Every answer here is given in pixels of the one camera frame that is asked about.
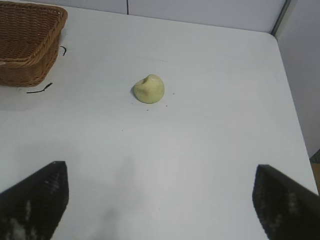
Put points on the straight black thread scrap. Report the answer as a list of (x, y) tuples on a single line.
[(48, 86)]

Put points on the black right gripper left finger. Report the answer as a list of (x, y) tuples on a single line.
[(32, 207)]

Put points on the grey metal frame post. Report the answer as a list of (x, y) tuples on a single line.
[(281, 17)]

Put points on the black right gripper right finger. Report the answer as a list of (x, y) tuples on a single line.
[(285, 207)]

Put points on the curved black thread scrap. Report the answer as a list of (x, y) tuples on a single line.
[(65, 50)]

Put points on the pale yellow egg yolk pastry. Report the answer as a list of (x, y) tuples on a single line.
[(150, 90)]

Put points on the brown woven wicker basket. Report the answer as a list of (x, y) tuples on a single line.
[(25, 37)]

